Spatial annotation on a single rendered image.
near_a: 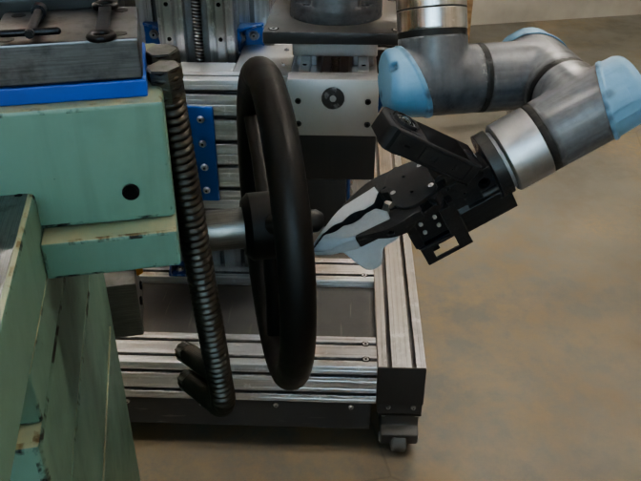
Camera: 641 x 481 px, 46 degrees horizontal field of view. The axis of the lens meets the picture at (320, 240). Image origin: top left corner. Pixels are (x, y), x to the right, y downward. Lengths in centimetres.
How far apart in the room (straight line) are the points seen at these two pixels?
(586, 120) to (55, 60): 49
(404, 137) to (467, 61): 15
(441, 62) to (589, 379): 114
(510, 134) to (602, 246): 158
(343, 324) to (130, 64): 107
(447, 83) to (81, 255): 43
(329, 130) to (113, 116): 66
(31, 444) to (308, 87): 76
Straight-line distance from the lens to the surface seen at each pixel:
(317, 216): 78
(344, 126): 116
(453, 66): 82
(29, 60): 54
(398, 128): 71
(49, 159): 55
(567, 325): 197
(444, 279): 207
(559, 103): 78
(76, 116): 53
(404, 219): 75
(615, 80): 79
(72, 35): 54
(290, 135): 54
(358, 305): 159
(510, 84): 84
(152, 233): 55
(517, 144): 77
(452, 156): 74
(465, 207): 80
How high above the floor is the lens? 114
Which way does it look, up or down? 31 degrees down
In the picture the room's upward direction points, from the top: straight up
